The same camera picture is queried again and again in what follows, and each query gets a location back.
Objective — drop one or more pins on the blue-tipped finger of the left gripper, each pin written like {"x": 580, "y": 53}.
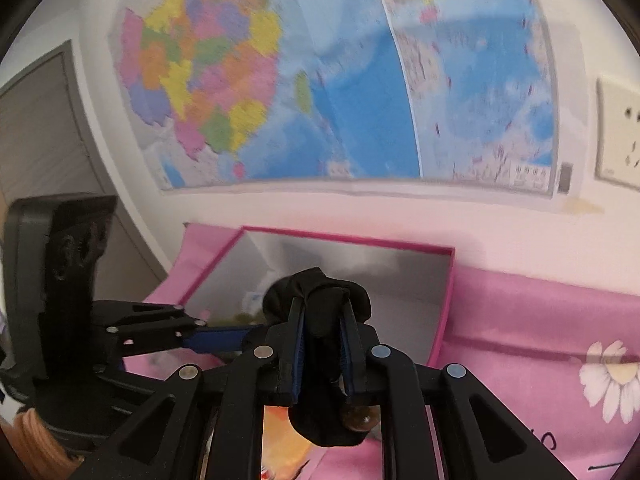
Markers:
{"x": 224, "y": 339}

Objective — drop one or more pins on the pastel tissue box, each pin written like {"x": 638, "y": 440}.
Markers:
{"x": 285, "y": 452}

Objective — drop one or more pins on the left hand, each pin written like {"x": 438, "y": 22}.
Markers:
{"x": 42, "y": 455}

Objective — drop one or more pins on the white wall socket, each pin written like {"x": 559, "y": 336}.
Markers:
{"x": 618, "y": 133}

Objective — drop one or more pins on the black sock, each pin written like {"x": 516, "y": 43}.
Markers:
{"x": 319, "y": 358}

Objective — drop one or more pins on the pink tablecloth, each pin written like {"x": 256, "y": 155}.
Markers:
{"x": 564, "y": 359}

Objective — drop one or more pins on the colourful wall map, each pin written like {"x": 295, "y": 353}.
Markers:
{"x": 220, "y": 92}

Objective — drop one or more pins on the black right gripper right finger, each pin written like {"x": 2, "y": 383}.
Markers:
{"x": 438, "y": 424}

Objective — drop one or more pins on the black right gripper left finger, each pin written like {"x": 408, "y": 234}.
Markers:
{"x": 196, "y": 422}

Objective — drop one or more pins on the grey brown door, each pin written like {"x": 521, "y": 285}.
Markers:
{"x": 47, "y": 147}

